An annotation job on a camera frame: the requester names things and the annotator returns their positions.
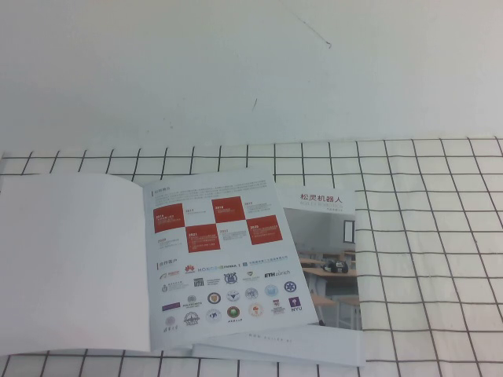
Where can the white product catalogue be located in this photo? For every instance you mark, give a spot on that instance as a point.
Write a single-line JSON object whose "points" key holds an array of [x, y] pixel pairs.
{"points": [[78, 255]]}

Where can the closed catalogue with classroom cover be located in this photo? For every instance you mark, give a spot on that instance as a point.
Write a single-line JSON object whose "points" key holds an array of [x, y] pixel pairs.
{"points": [[334, 243]]}

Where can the white booklet under catalogue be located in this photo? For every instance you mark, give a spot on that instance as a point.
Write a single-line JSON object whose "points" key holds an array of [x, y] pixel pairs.
{"points": [[334, 360]]}

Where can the white black-grid tablecloth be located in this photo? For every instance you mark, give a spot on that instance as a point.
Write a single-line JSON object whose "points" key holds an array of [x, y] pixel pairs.
{"points": [[432, 235]]}

